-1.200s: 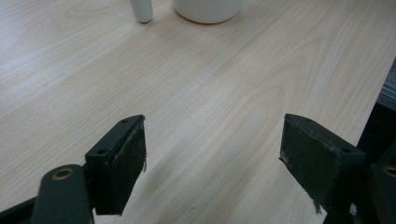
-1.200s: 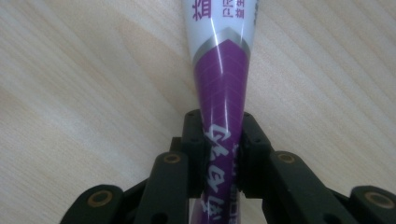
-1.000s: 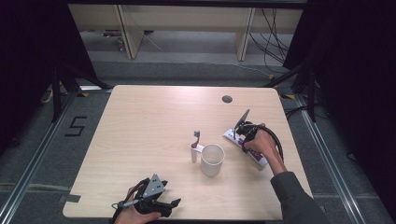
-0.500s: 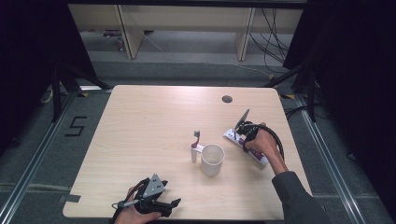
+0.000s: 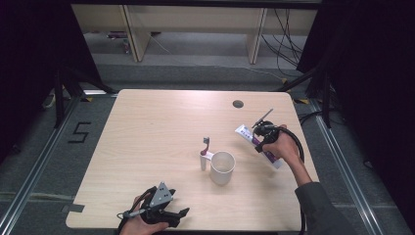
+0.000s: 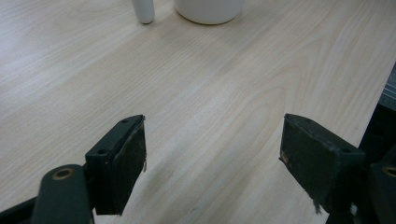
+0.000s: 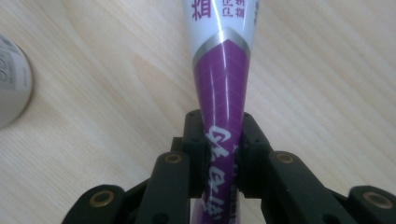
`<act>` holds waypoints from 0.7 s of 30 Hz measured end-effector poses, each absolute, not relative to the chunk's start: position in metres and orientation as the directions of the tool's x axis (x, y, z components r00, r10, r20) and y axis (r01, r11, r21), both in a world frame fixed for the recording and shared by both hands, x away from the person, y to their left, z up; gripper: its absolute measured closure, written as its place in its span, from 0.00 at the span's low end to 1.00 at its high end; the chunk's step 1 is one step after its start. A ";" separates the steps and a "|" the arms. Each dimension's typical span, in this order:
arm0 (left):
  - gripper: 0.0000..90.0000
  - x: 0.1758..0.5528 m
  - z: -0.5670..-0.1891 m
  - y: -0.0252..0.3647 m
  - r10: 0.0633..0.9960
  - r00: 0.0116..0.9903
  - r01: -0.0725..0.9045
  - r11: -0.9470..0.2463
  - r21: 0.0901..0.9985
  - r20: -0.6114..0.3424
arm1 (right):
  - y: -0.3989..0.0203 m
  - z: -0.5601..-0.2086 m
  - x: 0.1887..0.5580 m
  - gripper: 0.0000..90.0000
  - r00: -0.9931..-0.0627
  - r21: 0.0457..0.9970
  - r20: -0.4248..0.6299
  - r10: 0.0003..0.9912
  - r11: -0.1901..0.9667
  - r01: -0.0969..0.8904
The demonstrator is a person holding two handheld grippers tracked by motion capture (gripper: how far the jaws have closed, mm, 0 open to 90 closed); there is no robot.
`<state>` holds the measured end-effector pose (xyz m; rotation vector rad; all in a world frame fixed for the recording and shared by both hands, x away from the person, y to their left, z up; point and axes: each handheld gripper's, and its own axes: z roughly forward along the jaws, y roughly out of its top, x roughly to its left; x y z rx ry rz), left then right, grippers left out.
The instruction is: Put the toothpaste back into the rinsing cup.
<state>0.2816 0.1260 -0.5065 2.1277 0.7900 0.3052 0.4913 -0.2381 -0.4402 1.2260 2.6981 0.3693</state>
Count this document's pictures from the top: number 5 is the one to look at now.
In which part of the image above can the white and purple toothpaste tube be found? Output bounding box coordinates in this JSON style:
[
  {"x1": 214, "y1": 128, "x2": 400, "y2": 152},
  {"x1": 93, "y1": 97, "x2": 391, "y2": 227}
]
[{"x1": 234, "y1": 123, "x2": 284, "y2": 170}]

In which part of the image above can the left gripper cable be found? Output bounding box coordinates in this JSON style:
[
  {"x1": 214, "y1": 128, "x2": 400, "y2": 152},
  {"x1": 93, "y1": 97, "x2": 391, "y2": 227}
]
[{"x1": 115, "y1": 187, "x2": 155, "y2": 235}]

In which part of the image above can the white coiled cable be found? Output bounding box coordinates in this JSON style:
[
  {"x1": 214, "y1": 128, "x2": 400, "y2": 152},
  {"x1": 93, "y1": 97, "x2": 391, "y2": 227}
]
[{"x1": 41, "y1": 92, "x2": 57, "y2": 111}]

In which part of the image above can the person's left hand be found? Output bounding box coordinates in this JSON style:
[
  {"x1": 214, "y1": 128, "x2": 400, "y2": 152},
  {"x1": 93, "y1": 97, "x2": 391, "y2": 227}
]
[{"x1": 119, "y1": 194, "x2": 170, "y2": 235}]

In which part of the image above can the person's right hand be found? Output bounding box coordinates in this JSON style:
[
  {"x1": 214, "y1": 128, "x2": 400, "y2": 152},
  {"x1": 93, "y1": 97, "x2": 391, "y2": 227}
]
[{"x1": 262, "y1": 124, "x2": 301, "y2": 165}]

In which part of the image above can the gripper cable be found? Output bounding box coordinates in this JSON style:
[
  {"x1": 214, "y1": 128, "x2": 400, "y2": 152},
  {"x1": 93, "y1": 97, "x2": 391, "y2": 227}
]
[
  {"x1": 115, "y1": 187, "x2": 155, "y2": 235},
  {"x1": 277, "y1": 126, "x2": 306, "y2": 235}
]

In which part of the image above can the aluminium floor rail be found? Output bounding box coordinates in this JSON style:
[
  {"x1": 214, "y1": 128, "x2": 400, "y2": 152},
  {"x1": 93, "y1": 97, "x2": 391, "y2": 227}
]
[
  {"x1": 308, "y1": 97, "x2": 384, "y2": 235},
  {"x1": 0, "y1": 96, "x2": 81, "y2": 235}
]

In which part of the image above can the black floor cable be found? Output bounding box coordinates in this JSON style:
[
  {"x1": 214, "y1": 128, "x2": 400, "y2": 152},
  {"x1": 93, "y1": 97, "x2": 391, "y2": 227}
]
[{"x1": 297, "y1": 110, "x2": 325, "y2": 127}]

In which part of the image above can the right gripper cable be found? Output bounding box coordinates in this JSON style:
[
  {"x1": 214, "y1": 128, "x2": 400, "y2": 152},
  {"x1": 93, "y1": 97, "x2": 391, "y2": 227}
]
[{"x1": 277, "y1": 126, "x2": 306, "y2": 235}]

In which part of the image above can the white cup with handle holder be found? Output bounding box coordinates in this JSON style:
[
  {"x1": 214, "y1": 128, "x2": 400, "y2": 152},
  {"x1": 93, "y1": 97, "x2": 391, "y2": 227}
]
[{"x1": 199, "y1": 150, "x2": 237, "y2": 187}]

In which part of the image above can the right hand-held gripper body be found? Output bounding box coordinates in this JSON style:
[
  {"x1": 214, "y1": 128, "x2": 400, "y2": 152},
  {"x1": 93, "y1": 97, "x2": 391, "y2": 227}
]
[{"x1": 252, "y1": 108, "x2": 280, "y2": 145}]

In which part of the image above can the black metal stand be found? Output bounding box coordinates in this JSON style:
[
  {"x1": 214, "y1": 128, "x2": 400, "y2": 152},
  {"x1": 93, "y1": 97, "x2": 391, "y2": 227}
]
[
  {"x1": 275, "y1": 62, "x2": 334, "y2": 129},
  {"x1": 53, "y1": 65, "x2": 118, "y2": 129}
]

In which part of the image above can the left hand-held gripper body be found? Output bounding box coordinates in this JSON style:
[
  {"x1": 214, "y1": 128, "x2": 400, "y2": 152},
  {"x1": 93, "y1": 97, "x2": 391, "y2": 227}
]
[{"x1": 140, "y1": 181, "x2": 176, "y2": 225}]

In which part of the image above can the black curtain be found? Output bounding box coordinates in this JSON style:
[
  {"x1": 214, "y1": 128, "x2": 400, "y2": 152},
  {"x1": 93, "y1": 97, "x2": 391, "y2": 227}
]
[
  {"x1": 0, "y1": 0, "x2": 103, "y2": 165},
  {"x1": 296, "y1": 0, "x2": 415, "y2": 226}
]

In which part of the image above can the black tape strip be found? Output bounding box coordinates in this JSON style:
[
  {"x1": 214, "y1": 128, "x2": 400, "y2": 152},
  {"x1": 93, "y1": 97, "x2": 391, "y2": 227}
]
[{"x1": 61, "y1": 203, "x2": 86, "y2": 214}]

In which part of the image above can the pink toothbrush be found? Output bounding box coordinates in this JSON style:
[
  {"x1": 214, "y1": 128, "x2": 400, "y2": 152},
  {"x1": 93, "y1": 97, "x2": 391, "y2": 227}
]
[{"x1": 200, "y1": 136, "x2": 211, "y2": 157}]

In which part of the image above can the bundle of black cables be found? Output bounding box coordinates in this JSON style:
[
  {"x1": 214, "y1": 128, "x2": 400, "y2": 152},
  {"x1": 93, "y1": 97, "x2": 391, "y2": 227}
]
[{"x1": 260, "y1": 9, "x2": 305, "y2": 78}]

